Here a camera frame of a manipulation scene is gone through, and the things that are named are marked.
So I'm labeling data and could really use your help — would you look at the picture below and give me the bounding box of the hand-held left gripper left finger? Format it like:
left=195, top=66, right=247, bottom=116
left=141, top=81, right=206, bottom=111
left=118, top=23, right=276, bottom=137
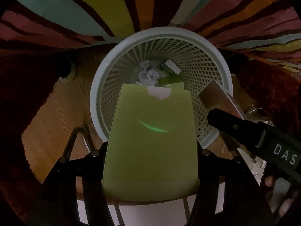
left=41, top=142, right=111, bottom=226

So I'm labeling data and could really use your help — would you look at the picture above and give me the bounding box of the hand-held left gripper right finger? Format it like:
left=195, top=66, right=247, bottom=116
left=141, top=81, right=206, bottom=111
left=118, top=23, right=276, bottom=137
left=188, top=144, right=275, bottom=226

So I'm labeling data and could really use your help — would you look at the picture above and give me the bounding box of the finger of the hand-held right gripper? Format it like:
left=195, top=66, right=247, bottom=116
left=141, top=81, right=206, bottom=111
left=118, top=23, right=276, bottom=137
left=207, top=108, right=267, bottom=149

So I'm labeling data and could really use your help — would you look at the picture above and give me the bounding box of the cardboard piece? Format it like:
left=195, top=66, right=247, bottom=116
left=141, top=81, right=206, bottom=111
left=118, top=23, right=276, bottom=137
left=198, top=79, right=246, bottom=153

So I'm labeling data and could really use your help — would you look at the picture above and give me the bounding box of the large green cardboard box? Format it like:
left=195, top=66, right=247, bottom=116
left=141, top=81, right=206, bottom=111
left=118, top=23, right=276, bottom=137
left=103, top=83, right=200, bottom=199

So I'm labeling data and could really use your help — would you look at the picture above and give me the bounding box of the small green cardboard box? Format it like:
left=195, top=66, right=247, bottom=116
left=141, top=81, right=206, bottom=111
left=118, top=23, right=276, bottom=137
left=158, top=75, right=185, bottom=91

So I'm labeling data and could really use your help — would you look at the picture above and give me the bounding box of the white mesh plastic wastebasket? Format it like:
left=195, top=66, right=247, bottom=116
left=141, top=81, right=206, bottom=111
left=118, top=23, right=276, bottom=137
left=90, top=27, right=234, bottom=148

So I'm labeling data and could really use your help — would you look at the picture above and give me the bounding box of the white and green box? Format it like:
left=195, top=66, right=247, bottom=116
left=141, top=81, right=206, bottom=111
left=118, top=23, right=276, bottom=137
left=161, top=59, right=182, bottom=76

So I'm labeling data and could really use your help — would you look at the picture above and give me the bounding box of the small white paper ball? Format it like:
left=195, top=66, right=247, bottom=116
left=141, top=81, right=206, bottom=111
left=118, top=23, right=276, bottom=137
left=137, top=61, right=161, bottom=87

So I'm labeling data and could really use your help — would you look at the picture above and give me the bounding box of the person's right hand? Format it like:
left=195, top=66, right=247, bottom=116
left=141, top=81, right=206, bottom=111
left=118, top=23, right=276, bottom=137
left=263, top=174, right=300, bottom=218

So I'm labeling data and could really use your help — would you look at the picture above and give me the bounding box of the red shaggy rug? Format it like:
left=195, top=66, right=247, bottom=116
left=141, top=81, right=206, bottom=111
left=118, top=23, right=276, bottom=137
left=0, top=49, right=78, bottom=217
left=221, top=49, right=301, bottom=146

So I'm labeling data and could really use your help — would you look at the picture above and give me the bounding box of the striped multicolour bedspread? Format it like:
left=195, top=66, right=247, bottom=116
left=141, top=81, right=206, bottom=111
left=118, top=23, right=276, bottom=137
left=0, top=0, right=301, bottom=76

